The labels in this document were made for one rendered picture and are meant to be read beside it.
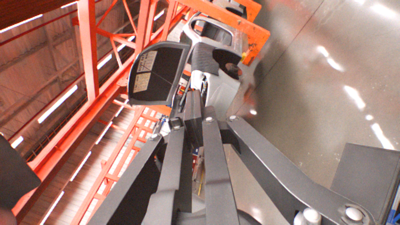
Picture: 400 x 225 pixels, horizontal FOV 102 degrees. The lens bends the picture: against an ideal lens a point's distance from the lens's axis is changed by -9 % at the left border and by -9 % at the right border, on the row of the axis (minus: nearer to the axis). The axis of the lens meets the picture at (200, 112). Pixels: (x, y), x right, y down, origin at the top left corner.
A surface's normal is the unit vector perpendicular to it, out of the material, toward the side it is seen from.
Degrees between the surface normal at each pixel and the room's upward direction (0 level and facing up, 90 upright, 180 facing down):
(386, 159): 0
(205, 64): 85
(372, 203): 0
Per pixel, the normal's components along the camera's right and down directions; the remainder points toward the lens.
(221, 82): 0.22, -0.16
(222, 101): 0.29, 0.33
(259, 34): -0.18, 0.69
